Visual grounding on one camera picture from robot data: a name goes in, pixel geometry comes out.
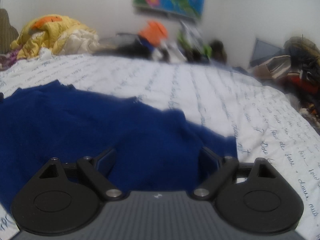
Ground blue fleece garment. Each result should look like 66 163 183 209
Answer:
1 81 237 210

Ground pile of clothes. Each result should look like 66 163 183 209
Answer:
248 36 319 131

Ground dark clothes on bed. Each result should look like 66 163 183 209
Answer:
93 33 170 63

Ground green stool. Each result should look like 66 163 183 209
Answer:
177 29 212 58

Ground grey framed board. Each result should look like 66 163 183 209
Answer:
249 38 284 67

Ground yellow quilt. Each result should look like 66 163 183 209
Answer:
10 14 100 59

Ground orange bag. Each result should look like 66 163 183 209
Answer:
138 21 168 47

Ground olive striped headboard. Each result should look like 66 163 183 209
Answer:
0 9 18 54

